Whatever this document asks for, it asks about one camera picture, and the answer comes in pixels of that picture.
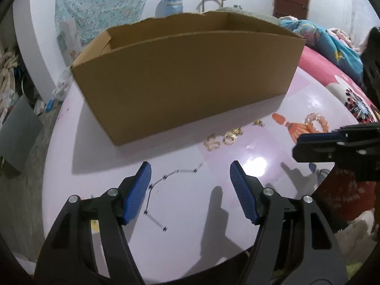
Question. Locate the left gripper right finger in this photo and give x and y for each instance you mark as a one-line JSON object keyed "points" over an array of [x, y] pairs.
{"points": [[294, 245]]}

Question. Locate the pink floral blanket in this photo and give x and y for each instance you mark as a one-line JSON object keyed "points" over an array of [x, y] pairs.
{"points": [[340, 85]]}

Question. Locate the blue patterned blanket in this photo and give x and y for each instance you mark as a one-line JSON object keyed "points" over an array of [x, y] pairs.
{"points": [[336, 51]]}

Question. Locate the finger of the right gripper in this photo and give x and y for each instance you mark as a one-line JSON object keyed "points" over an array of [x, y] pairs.
{"points": [[320, 137], [360, 158]]}

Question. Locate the white plastic bag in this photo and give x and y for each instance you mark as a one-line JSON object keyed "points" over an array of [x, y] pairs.
{"points": [[63, 85]]}

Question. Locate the blue water jug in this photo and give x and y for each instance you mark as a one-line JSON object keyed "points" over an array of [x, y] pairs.
{"points": [[169, 7]]}

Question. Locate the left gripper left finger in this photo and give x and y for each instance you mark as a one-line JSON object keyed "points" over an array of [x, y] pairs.
{"points": [[67, 255]]}

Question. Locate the brown cardboard box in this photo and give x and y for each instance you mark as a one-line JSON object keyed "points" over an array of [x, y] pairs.
{"points": [[152, 76]]}

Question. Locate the pile of clothes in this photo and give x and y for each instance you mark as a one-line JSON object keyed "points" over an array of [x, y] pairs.
{"points": [[9, 62]]}

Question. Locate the grey panel on floor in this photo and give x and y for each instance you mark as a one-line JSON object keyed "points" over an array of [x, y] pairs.
{"points": [[18, 134]]}

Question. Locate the wooden chair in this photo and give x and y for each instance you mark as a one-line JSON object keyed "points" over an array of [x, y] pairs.
{"points": [[209, 5]]}

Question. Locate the teal patterned wall cloth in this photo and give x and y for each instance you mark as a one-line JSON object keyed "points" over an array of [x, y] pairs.
{"points": [[94, 16]]}

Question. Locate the small gold earring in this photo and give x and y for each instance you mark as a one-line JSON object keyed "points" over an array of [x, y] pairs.
{"points": [[259, 123]]}

